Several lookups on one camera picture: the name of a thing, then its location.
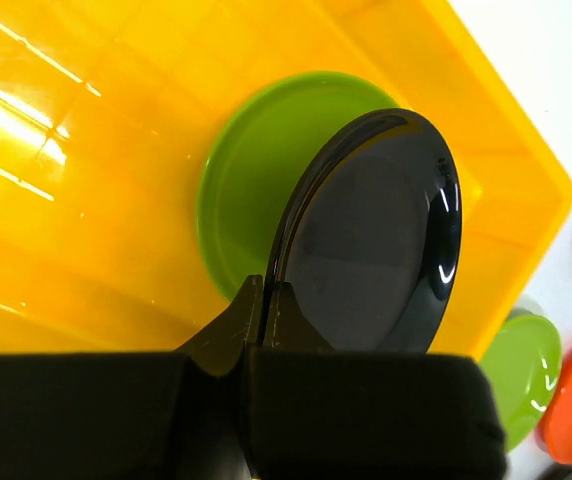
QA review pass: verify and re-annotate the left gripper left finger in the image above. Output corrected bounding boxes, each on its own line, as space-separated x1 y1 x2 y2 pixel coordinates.
0 275 263 479

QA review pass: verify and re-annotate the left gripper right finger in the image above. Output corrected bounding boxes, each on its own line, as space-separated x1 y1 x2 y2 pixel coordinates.
244 283 506 479

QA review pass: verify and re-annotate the black plate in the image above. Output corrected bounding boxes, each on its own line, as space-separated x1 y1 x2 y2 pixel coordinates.
538 464 572 480
264 108 463 353

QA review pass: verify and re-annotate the green plate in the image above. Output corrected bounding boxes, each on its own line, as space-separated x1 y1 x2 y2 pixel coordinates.
196 71 398 300
480 309 562 452

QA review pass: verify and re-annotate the green plate front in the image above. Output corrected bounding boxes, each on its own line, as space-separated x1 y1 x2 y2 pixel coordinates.
196 71 398 300

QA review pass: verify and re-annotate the yellow plastic bin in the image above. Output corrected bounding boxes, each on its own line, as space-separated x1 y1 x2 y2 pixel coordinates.
0 1 572 358

